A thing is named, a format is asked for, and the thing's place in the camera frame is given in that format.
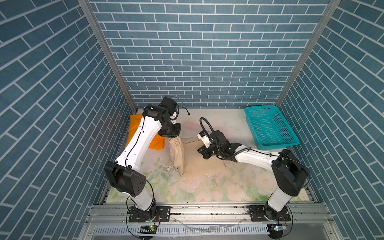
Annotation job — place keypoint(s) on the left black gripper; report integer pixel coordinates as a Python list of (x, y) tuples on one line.
[(176, 132)]

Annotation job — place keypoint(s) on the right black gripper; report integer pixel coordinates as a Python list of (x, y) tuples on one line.
[(204, 152)]

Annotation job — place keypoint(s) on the orange shorts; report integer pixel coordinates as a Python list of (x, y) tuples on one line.
[(158, 142)]

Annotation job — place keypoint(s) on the beige shorts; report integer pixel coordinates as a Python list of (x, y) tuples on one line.
[(189, 162)]

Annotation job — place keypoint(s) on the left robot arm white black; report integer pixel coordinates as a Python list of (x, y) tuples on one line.
[(123, 174)]

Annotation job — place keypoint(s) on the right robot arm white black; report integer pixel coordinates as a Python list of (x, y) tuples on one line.
[(289, 173)]

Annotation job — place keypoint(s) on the teal plastic basket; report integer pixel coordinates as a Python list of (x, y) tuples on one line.
[(269, 128)]

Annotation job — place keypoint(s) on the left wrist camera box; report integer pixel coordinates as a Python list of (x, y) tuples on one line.
[(174, 116)]

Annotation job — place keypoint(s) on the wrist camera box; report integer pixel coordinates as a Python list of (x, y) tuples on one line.
[(205, 139), (174, 116)]

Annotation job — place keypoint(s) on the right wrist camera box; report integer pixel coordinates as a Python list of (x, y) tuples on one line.
[(205, 139)]

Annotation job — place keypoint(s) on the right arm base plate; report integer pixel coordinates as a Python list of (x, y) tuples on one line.
[(260, 213)]

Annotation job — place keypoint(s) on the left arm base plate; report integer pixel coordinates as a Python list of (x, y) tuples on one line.
[(159, 213)]

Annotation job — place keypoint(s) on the white vented cable duct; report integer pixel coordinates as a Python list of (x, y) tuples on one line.
[(183, 231)]

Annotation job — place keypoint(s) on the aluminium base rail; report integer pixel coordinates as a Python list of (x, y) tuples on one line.
[(310, 221)]

